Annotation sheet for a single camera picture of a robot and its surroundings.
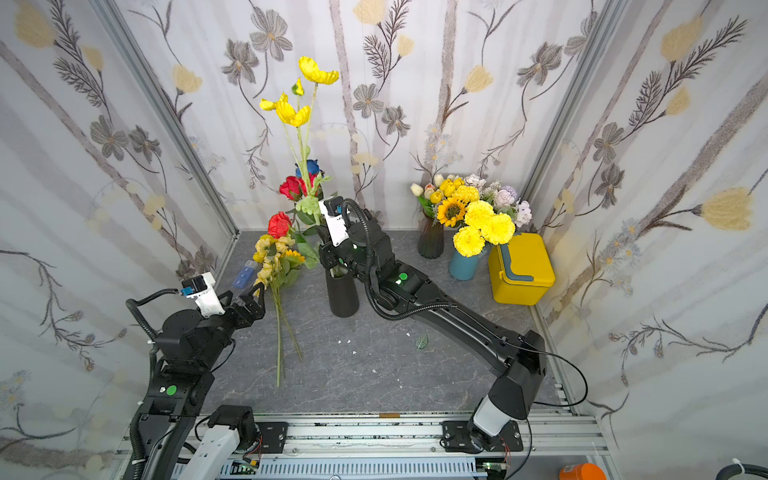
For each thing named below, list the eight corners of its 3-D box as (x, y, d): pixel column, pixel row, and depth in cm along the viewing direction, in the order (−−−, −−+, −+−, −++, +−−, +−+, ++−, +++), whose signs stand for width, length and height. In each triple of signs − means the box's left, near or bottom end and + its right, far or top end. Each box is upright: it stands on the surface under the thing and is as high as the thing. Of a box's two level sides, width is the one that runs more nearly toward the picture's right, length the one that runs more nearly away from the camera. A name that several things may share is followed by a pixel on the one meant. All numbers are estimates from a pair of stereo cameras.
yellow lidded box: (491, 307, 101) (506, 281, 89) (480, 262, 114) (491, 233, 102) (542, 308, 101) (563, 281, 89) (525, 262, 114) (541, 233, 102)
